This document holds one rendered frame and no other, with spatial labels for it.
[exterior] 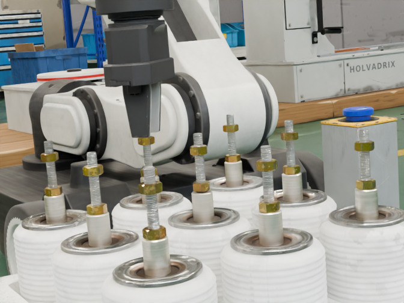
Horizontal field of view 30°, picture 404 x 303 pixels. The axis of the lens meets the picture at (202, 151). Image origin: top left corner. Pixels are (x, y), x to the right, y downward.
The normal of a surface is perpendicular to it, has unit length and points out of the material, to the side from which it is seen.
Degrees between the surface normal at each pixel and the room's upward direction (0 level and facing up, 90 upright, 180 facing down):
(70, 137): 90
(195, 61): 38
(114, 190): 45
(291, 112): 90
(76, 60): 92
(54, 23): 90
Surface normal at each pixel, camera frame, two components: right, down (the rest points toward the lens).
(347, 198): -0.85, 0.15
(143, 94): -0.25, 0.18
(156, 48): 0.97, -0.04
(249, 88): 0.41, -0.47
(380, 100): 0.54, 0.10
